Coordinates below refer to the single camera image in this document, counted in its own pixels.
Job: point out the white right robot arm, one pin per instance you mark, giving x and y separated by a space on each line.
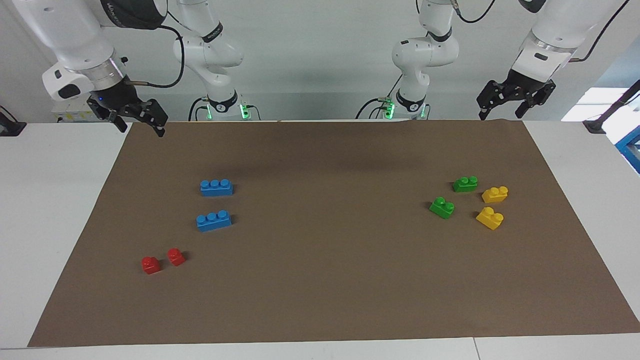
75 40

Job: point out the green two-stud brick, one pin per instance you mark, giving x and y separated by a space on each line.
442 208
465 184

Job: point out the brown paper mat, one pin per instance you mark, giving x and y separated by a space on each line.
325 240

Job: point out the blue three-stud brick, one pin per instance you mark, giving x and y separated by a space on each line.
213 221
216 188

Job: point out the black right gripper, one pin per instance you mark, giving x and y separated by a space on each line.
117 100

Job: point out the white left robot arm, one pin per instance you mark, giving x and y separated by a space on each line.
425 55

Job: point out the black clamp with rod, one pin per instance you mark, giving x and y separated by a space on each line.
607 112

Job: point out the yellow two-stud brick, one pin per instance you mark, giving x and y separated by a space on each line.
489 218
494 194

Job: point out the blue frame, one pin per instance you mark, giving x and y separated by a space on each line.
630 145

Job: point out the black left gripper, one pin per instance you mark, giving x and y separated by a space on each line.
525 82

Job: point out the red one-stud brick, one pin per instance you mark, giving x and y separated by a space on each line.
150 265
175 257

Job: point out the white box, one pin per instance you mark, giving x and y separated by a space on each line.
75 116

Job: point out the black table clamp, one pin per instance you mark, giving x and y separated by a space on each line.
10 126

